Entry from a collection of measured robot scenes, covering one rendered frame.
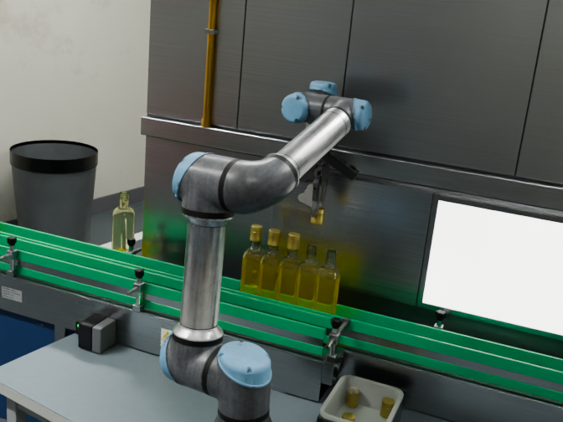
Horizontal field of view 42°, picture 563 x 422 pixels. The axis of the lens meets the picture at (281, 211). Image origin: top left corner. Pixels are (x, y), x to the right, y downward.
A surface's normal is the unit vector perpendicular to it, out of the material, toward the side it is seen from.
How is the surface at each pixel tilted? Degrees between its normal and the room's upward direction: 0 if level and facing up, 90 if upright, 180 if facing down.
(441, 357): 90
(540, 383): 90
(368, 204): 90
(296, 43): 90
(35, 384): 0
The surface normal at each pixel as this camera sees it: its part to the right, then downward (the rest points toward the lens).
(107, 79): 0.84, 0.23
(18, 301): -0.37, 0.25
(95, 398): 0.09, -0.95
